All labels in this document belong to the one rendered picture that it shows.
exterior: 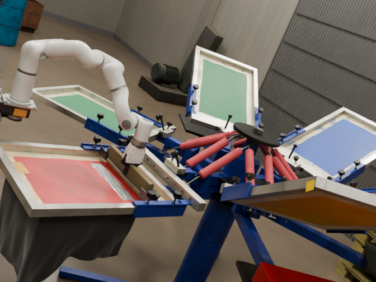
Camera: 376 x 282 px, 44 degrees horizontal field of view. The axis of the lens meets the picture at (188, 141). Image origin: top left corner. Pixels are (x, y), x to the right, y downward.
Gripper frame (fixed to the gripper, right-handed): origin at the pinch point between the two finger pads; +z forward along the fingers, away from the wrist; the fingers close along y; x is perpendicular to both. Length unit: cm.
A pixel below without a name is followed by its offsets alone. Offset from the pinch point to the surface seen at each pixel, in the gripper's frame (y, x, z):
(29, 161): 44.9, -15.6, 5.8
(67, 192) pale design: 37.2, 11.4, 6.0
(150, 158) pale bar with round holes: -21.4, -12.0, -2.4
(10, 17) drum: -146, -608, 50
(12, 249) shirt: 51, 4, 40
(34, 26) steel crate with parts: -251, -755, 82
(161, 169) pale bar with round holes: -21.3, -0.6, -1.7
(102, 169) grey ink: 8.2, -9.8, 5.2
